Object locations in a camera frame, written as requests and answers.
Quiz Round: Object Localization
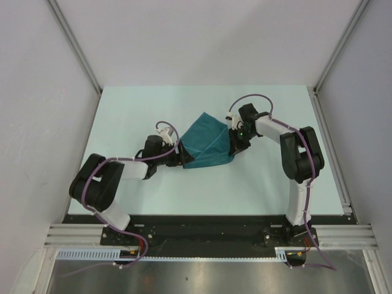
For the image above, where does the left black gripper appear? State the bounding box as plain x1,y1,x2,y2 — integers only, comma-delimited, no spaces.
154,140,194,167

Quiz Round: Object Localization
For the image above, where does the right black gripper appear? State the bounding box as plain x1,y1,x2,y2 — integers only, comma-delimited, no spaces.
228,127,256,157

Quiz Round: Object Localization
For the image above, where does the teal satin napkin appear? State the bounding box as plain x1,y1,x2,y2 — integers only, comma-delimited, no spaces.
181,112,235,169

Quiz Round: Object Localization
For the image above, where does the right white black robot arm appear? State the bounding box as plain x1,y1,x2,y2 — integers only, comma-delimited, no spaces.
226,104,325,246

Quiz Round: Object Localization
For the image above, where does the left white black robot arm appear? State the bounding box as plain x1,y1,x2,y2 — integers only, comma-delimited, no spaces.
69,135,194,245

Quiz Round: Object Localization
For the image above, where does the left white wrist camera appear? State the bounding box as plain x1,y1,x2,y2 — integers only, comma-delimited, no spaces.
156,127,173,146

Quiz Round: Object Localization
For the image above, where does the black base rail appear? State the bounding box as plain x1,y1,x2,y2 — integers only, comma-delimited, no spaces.
62,214,358,267

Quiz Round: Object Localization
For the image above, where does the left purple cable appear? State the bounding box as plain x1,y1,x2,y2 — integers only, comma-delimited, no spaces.
82,121,181,230

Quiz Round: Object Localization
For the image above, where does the white slotted cable duct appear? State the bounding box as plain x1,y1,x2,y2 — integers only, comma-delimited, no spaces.
56,247,305,263

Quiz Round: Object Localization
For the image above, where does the aluminium extrusion rail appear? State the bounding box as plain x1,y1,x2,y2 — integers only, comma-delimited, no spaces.
311,87,392,294

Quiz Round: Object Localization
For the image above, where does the right aluminium frame post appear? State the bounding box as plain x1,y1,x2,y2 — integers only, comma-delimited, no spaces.
313,0,372,94

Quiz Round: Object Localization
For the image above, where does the aluminium frame post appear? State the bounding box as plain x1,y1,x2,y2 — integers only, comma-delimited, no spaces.
313,0,372,94
45,0,103,97

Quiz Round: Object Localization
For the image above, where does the left aluminium frame post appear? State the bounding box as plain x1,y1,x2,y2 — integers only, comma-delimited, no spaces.
45,0,103,97

